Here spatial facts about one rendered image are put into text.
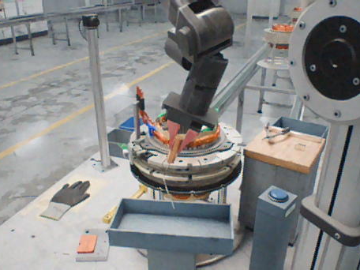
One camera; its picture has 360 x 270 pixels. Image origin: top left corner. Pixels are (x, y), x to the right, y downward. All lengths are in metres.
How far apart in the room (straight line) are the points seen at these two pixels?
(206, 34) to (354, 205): 0.33
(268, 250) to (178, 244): 0.30
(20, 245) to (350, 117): 0.99
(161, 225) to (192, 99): 0.30
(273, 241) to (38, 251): 0.68
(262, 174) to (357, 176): 0.51
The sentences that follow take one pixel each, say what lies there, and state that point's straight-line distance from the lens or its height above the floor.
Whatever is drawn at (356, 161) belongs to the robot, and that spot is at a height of 1.28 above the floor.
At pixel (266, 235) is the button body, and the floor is 0.93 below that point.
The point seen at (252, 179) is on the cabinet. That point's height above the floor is 0.97.
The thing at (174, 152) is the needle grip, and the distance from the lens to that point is 0.66.
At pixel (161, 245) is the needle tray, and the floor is 1.04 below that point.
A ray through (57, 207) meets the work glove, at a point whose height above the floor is 0.79.
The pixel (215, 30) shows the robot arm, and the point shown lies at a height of 1.44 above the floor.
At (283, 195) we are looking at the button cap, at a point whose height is 1.04.
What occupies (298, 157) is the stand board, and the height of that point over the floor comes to 1.06.
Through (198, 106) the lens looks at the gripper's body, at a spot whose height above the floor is 1.31.
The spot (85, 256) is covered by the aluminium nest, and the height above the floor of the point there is 0.80.
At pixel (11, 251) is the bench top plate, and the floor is 0.78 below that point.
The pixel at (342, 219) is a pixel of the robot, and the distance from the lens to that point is 0.57.
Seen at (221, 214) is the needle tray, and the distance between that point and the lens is 0.77.
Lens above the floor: 1.52
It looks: 26 degrees down
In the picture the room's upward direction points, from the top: straight up
